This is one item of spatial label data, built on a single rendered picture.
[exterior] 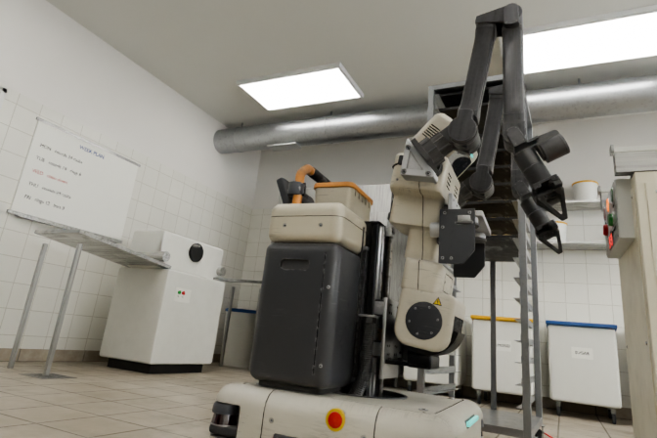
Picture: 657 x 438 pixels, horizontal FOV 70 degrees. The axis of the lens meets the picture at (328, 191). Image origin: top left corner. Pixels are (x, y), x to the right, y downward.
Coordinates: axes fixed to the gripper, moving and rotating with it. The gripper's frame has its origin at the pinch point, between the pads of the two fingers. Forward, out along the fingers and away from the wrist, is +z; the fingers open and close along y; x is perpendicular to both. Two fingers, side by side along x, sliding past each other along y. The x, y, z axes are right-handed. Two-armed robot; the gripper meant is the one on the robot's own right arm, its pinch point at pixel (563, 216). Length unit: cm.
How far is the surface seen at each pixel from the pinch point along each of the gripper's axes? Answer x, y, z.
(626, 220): -9.6, -6.8, 8.0
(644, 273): -5.6, -11.3, 19.9
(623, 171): -13.8, -10.8, -1.2
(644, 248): -8.2, -11.5, 15.6
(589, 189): -97, 380, -105
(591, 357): -16, 342, 35
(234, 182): 276, 369, -313
